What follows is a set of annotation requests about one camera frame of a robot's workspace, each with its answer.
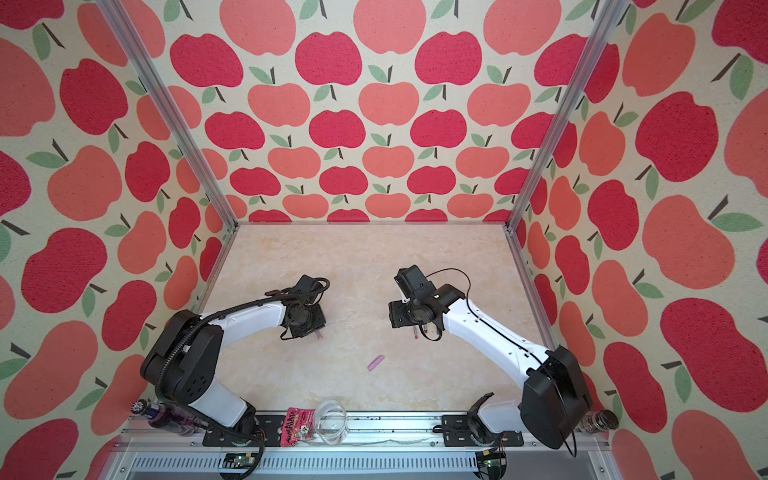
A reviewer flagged clear glass bowl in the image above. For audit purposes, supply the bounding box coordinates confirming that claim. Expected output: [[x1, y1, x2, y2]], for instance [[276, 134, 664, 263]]
[[313, 399, 348, 445]]

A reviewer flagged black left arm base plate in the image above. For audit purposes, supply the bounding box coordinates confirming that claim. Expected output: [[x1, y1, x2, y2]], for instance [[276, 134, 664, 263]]
[[202, 412, 285, 448]]

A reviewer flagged aluminium right rear frame post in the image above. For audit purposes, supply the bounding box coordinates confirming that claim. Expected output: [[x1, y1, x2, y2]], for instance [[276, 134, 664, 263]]
[[504, 0, 630, 237]]

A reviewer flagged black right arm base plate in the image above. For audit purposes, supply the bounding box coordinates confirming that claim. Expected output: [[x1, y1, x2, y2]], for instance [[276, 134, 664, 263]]
[[432, 414, 525, 448]]

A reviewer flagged aluminium frame post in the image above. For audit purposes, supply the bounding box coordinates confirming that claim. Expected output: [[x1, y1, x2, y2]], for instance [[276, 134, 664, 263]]
[[504, 0, 630, 237], [96, 0, 239, 234]]

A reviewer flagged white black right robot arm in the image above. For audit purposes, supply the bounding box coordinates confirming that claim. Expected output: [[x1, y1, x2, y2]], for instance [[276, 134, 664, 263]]
[[389, 265, 593, 449]]

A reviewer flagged aluminium left rear frame post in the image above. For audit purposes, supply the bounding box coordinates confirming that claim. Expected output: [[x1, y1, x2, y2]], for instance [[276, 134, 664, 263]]
[[96, 0, 239, 234]]

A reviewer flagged pink pen cap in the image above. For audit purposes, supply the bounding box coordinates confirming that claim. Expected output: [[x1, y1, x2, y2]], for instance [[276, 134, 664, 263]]
[[367, 355, 385, 372]]

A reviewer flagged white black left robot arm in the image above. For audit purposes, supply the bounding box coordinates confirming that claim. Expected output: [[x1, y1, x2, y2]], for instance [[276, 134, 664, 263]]
[[140, 275, 330, 438]]

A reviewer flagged pink snack packet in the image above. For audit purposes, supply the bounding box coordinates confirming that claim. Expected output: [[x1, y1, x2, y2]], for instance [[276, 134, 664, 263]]
[[280, 407, 315, 447]]

